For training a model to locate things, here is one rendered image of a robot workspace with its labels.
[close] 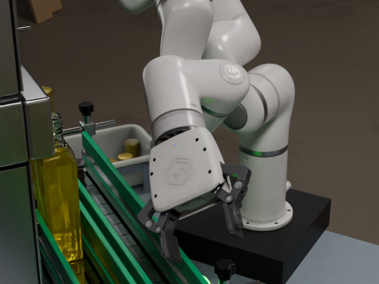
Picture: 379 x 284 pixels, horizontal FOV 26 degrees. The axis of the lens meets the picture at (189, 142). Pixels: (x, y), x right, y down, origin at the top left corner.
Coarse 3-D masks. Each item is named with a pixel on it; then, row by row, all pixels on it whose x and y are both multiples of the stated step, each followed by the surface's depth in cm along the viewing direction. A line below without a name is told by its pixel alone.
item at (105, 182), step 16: (96, 160) 157; (96, 176) 159; (112, 176) 149; (112, 192) 152; (128, 192) 142; (128, 208) 145; (128, 224) 146; (144, 240) 139; (160, 256) 134; (176, 272) 129; (192, 272) 122
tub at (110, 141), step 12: (96, 132) 190; (108, 132) 191; (120, 132) 193; (132, 132) 194; (144, 132) 190; (72, 144) 188; (96, 144) 191; (108, 144) 192; (120, 144) 194; (144, 144) 189; (108, 156) 193; (144, 156) 180
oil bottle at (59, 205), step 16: (64, 144) 130; (48, 160) 128; (64, 160) 129; (48, 176) 129; (64, 176) 130; (48, 192) 130; (64, 192) 132; (48, 208) 132; (64, 208) 133; (48, 224) 133; (64, 224) 134; (80, 224) 136; (64, 240) 135; (80, 240) 137; (80, 256) 138
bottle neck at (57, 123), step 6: (54, 114) 129; (60, 114) 129; (54, 120) 127; (60, 120) 128; (54, 126) 127; (60, 126) 128; (54, 132) 128; (60, 132) 129; (54, 138) 128; (60, 138) 129; (54, 144) 129; (60, 144) 129
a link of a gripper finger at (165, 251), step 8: (152, 224) 109; (168, 232) 107; (160, 240) 107; (168, 240) 106; (176, 240) 108; (168, 248) 105; (176, 248) 107; (168, 256) 105; (176, 256) 106; (176, 264) 107
